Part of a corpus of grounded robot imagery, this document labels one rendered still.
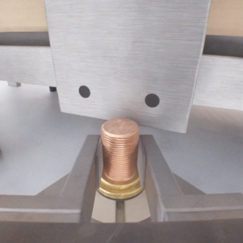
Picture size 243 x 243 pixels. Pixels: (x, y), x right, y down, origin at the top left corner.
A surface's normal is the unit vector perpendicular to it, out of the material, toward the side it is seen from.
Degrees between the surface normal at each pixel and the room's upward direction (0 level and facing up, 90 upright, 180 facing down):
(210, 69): 90
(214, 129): 180
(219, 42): 90
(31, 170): 180
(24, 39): 90
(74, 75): 90
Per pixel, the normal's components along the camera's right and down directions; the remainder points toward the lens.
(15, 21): -0.33, 0.45
